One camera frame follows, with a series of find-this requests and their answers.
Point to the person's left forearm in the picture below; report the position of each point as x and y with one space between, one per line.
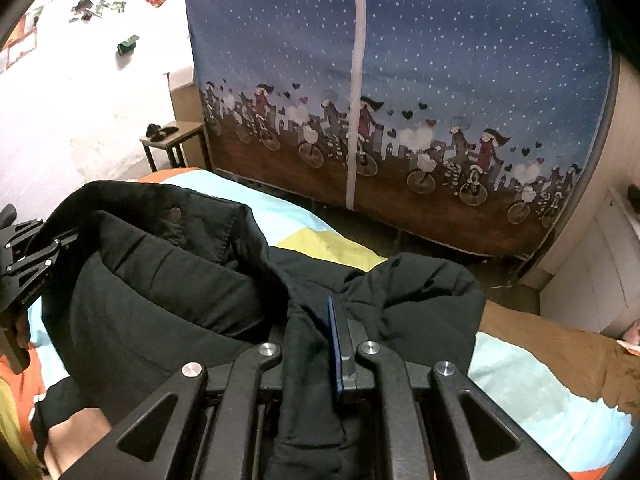
75 440

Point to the green and black wall stickers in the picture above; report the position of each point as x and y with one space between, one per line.
97 9

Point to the wall calendar poster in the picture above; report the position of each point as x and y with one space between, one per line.
20 45

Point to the black item on side table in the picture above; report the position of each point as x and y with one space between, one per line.
160 131

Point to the cardboard box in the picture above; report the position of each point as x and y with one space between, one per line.
181 95

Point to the blue printed fabric wardrobe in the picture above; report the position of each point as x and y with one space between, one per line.
450 35

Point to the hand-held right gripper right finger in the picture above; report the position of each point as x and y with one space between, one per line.
333 345

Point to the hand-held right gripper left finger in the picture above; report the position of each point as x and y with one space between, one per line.
250 375

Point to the small wooden side table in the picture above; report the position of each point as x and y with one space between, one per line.
185 132

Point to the brown garment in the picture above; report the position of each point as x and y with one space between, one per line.
575 355

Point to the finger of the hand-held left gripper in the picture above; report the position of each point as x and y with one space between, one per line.
35 264
52 244

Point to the green wall hook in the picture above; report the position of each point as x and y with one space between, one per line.
128 45

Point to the white cabinet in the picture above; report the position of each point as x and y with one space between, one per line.
590 270

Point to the black padded jacket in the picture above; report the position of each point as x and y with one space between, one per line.
175 300

